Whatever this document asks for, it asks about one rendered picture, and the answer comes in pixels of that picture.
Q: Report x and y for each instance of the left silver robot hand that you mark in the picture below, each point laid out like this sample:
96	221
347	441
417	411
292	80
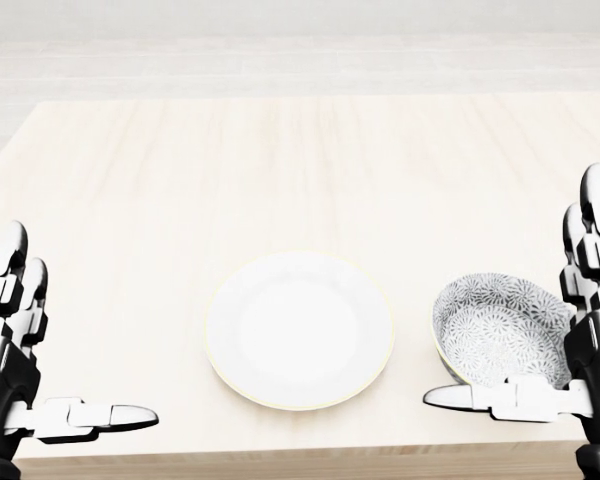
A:
10	370

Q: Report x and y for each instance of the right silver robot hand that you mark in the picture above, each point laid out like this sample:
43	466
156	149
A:
597	350

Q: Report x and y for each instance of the grey floral patterned bowl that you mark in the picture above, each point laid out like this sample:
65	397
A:
500	330

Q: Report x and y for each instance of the white round plate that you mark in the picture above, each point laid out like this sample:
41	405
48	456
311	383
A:
300	330

